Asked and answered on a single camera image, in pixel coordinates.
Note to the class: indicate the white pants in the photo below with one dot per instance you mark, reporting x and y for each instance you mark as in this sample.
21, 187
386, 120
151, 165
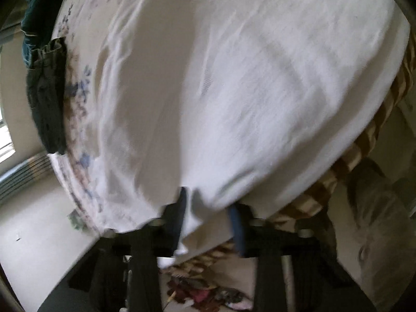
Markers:
227, 97

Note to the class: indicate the floral bed blanket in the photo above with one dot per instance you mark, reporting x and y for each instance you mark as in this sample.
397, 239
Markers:
81, 103

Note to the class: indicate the folded blue jeans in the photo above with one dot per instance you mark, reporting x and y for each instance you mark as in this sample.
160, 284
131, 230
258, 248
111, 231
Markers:
45, 89

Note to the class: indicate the dark green velvet quilt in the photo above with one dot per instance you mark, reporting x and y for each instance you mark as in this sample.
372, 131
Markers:
38, 24

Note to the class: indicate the window with metal bars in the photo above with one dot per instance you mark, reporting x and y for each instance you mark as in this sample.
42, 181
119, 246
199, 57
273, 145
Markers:
6, 144

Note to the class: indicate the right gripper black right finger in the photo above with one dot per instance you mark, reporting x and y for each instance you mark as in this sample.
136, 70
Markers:
293, 273

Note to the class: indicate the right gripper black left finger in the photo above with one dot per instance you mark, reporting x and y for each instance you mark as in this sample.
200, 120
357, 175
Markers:
120, 272

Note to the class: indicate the pink quilted pajama legs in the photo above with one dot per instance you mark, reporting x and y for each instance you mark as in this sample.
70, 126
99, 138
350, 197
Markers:
385, 234

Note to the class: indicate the green striped curtain left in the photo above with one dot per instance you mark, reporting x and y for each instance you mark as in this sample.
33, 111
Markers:
24, 175

